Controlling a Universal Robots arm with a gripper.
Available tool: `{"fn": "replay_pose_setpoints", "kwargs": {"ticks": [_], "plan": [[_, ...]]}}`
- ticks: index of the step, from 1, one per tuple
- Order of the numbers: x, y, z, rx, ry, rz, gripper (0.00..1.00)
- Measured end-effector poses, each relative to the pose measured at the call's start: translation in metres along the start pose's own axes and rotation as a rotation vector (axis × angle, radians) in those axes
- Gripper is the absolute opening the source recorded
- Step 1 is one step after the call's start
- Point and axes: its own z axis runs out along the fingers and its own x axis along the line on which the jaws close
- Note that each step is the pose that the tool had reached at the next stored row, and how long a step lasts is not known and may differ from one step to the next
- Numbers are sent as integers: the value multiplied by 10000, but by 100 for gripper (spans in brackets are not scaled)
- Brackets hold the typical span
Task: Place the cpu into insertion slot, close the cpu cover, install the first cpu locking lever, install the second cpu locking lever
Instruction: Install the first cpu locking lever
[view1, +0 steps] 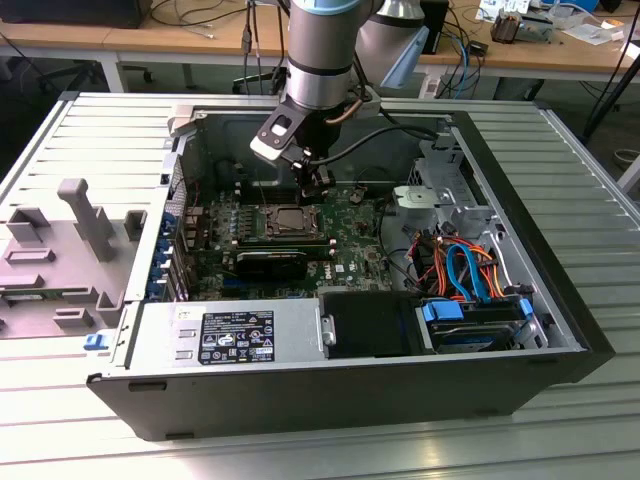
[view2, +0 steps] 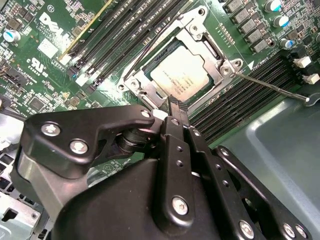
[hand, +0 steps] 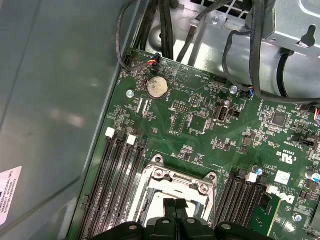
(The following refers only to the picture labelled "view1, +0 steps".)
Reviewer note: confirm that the round coin cell battery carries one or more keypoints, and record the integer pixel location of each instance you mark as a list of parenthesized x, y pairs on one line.
[(357, 194)]

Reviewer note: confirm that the green motherboard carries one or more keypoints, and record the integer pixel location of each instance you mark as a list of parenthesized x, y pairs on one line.
[(350, 250)]

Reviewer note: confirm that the grey desktop device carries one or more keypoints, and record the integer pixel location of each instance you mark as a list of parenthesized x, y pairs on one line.
[(537, 30)]

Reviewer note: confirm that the large black device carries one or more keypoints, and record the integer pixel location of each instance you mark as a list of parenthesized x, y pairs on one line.
[(75, 12)]

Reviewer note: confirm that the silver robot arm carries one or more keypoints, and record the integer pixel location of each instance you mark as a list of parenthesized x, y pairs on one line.
[(320, 50)]

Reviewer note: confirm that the black and grey PC case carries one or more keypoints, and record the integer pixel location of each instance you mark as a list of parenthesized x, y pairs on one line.
[(300, 400)]

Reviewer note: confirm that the blue card retention clip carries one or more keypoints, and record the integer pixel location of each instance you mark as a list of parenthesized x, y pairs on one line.
[(158, 273), (168, 221), (155, 291), (162, 252)]

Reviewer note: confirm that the silver power supply unit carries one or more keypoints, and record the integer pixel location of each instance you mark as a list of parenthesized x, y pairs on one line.
[(155, 320)]

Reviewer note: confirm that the white furniture piece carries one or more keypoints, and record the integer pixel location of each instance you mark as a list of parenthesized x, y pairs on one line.
[(631, 175)]

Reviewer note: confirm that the silver CPU chip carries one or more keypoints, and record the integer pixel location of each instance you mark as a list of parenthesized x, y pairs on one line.
[(291, 220)]

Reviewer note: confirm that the CPU socket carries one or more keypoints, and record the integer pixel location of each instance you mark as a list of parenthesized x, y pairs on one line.
[(266, 234)]

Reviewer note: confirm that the black graphics card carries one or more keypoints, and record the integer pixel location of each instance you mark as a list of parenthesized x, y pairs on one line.
[(270, 267)]

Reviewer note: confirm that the green RAM stick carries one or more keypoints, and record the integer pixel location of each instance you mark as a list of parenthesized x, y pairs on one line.
[(22, 297)]

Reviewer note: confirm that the tall black box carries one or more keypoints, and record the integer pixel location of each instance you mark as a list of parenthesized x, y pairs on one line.
[(436, 20)]

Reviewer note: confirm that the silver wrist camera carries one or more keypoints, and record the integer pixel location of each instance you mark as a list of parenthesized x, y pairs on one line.
[(262, 147)]

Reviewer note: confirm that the hard disk drive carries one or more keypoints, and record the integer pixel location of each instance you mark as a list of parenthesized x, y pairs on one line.
[(465, 342)]

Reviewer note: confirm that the wooden desk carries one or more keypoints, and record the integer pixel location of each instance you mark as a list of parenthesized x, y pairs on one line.
[(550, 57), (50, 35)]

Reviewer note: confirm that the white power strip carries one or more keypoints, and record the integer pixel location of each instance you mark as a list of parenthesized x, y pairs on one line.
[(430, 87)]

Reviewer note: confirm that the blue expansion slot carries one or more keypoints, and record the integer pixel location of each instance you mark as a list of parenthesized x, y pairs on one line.
[(250, 283)]

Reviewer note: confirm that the silver metal disk cage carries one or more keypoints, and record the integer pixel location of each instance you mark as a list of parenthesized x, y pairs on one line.
[(425, 197)]

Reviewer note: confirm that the copper heatsink cooler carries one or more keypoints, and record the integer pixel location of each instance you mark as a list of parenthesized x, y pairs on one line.
[(505, 27)]

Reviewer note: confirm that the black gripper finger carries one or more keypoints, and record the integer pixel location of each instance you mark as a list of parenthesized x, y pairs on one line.
[(322, 182), (303, 177)]

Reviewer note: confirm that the grey parts rack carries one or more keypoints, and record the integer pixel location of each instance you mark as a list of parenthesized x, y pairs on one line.
[(60, 260)]

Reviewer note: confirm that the blue disk carrier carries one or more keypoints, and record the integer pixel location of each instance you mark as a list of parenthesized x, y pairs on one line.
[(440, 312)]

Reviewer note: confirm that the black stand pole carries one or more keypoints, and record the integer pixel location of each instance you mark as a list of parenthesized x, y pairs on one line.
[(608, 100)]

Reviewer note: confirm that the small black adapter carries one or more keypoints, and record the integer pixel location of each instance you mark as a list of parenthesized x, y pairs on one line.
[(477, 48)]

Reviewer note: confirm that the black RAM slot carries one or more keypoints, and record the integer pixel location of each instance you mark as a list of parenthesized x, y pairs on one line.
[(275, 200), (285, 243), (275, 186), (275, 191), (285, 239), (285, 247), (285, 250), (275, 195)]

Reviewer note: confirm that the small blue plastic clip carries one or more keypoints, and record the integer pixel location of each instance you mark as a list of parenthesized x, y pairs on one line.
[(95, 342)]

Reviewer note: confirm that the white paper pile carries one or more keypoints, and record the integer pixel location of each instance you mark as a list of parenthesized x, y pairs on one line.
[(590, 32)]

